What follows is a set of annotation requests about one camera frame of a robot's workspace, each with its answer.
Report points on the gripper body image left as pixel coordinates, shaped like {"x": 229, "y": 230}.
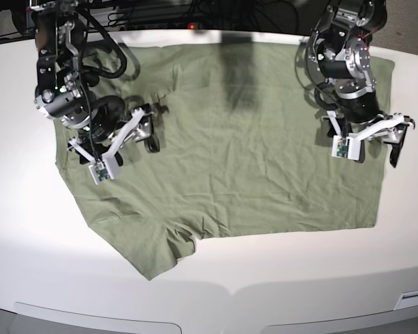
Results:
{"x": 109, "y": 115}

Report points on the green T-shirt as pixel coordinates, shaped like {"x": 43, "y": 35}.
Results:
{"x": 243, "y": 151}

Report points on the black power strip red light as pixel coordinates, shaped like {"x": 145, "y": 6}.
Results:
{"x": 168, "y": 25}

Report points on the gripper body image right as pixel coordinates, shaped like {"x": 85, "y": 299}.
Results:
{"x": 357, "y": 110}

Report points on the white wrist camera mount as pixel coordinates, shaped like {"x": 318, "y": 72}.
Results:
{"x": 138, "y": 128}
{"x": 383, "y": 127}

